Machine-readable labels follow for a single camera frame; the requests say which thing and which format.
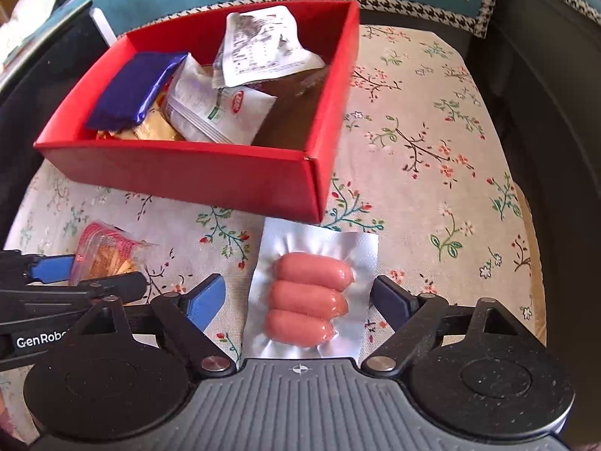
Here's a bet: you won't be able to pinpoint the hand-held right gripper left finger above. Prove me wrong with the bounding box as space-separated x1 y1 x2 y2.
70 275 236 377

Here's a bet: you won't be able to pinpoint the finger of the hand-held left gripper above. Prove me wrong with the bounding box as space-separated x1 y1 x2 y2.
0 271 148 321
0 250 79 288

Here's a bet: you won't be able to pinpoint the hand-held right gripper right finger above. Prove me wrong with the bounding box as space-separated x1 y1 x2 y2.
361 275 524 375

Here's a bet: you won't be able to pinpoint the pink pastry packet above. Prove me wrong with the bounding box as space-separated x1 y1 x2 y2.
69 221 159 288

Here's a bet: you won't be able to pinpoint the silver sausage packet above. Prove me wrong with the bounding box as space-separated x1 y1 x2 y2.
242 218 380 362

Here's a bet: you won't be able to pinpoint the red cardboard box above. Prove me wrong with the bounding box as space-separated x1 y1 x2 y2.
33 0 361 225

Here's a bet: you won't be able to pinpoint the white snack packet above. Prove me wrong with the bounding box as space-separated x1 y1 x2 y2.
165 55 278 145

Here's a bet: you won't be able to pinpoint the purple foil snack packet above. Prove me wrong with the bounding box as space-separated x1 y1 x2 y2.
85 51 189 131

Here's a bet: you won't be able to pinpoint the silver printed packet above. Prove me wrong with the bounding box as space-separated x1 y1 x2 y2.
212 6 326 89

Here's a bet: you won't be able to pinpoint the floral seat cushion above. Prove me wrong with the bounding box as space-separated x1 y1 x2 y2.
9 23 548 373

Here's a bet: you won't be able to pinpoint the clear wrapped yellow pastry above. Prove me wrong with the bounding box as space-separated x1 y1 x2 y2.
133 102 178 142

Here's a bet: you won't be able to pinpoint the printed paper sheets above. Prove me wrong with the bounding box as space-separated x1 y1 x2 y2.
0 0 63 64

